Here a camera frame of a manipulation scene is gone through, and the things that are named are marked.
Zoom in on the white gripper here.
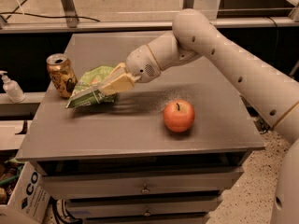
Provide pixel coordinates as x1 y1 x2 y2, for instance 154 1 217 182
93 45 161 95

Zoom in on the green jalapeno chip bag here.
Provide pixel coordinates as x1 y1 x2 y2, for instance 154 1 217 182
66 65 116 108

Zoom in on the orange soda can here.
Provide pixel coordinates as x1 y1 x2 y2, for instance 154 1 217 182
46 53 78 98

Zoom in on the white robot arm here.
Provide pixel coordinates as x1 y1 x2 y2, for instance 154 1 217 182
97 8 299 224

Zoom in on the red apple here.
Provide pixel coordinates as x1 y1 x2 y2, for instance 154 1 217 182
163 100 195 133

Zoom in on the grey drawer cabinet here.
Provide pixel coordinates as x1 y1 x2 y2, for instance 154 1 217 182
16 31 266 224

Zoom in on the white pump bottle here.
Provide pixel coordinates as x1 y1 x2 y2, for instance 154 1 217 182
0 71 25 103

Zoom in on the upper drawer knob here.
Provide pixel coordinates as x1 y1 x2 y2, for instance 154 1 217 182
141 184 150 194

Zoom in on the drawer knob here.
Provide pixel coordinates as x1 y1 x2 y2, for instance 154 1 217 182
143 208 151 217
141 184 150 194

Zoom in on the lower drawer knob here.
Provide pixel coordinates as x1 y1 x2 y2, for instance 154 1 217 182
143 208 151 217

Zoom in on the white cardboard box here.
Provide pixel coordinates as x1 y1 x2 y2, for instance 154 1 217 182
0 162 50 224

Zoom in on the black cable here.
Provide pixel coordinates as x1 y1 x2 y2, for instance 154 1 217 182
0 11 101 23

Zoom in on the left metal bracket post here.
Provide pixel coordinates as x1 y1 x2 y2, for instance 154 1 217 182
61 0 78 28

